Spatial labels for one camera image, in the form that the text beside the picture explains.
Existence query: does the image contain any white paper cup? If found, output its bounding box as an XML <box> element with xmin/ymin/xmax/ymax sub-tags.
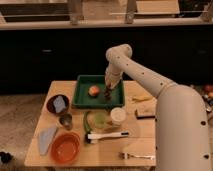
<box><xmin>110</xmin><ymin>107</ymin><xmax>126</xmax><ymax>126</ymax></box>

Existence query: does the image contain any red plastic bowl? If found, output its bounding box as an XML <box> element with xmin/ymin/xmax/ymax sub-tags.
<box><xmin>50</xmin><ymin>132</ymin><xmax>80</xmax><ymax>165</ymax></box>

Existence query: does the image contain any red orange apple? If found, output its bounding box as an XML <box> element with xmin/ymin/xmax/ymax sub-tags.
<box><xmin>88</xmin><ymin>85</ymin><xmax>100</xmax><ymax>97</ymax></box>

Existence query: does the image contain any small metal cup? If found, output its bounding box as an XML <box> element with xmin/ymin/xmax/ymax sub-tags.
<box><xmin>59</xmin><ymin>114</ymin><xmax>73</xmax><ymax>130</ymax></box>

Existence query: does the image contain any dark purple grape bunch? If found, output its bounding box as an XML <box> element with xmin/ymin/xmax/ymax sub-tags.
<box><xmin>104</xmin><ymin>86</ymin><xmax>112</xmax><ymax>100</ymax></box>

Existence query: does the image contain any green plastic tray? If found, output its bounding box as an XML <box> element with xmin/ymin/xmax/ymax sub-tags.
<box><xmin>72</xmin><ymin>75</ymin><xmax>125</xmax><ymax>109</ymax></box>

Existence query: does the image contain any black wooden block brush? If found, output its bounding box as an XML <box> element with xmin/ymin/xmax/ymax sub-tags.
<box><xmin>135</xmin><ymin>108</ymin><xmax>155</xmax><ymax>119</ymax></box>

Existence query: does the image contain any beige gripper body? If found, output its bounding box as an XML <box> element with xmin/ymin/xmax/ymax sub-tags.
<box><xmin>105</xmin><ymin>69</ymin><xmax>122</xmax><ymax>90</ymax></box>

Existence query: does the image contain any light green cup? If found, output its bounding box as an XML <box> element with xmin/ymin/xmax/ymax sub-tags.
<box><xmin>94</xmin><ymin>113</ymin><xmax>106</xmax><ymax>129</ymax></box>

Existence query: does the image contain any black object on floor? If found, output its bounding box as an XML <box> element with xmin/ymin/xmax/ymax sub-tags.
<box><xmin>0</xmin><ymin>151</ymin><xmax>13</xmax><ymax>164</ymax></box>

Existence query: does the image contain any blue grey sponge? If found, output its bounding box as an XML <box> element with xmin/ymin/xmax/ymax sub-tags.
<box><xmin>53</xmin><ymin>96</ymin><xmax>66</xmax><ymax>114</ymax></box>

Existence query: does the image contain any yellow banana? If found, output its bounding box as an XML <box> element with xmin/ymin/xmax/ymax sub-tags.
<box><xmin>132</xmin><ymin>95</ymin><xmax>152</xmax><ymax>102</ymax></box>

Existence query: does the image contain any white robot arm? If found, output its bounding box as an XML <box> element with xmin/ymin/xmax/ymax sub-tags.
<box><xmin>105</xmin><ymin>44</ymin><xmax>212</xmax><ymax>171</ymax></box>

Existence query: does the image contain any green cucumber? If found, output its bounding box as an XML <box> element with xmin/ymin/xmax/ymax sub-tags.
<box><xmin>83</xmin><ymin>111</ymin><xmax>92</xmax><ymax>133</ymax></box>

